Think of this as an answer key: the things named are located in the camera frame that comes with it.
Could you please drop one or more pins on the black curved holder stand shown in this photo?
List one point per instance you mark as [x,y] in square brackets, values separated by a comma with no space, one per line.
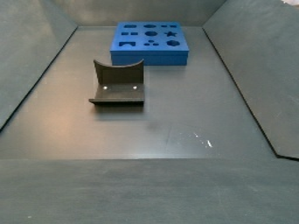
[120,83]

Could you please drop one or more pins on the blue shape-sorter block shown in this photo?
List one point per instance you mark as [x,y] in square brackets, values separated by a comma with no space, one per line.
[155,42]

